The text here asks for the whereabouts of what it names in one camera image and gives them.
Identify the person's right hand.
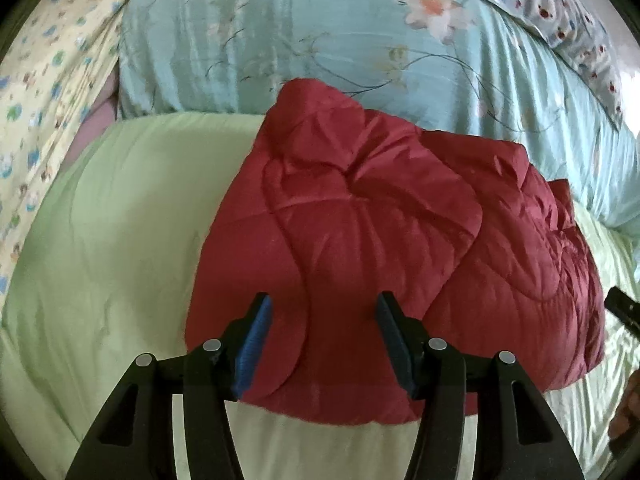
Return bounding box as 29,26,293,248
609,385,640,455

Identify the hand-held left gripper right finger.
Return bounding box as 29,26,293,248
376,292,586,480

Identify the yellow cartoon print pillow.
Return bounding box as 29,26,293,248
0,0,146,306

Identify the light green blanket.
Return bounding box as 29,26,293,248
0,110,640,480

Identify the teal floral quilt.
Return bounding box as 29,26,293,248
116,0,640,241

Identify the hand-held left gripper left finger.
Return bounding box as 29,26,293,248
65,292,273,480

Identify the grey dotted pillow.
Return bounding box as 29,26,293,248
462,0,626,128

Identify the pink bed sheet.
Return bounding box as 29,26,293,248
62,92,123,166

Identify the red quilted jacket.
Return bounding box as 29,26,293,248
184,78,607,427

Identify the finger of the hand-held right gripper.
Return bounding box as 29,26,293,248
604,287,640,342

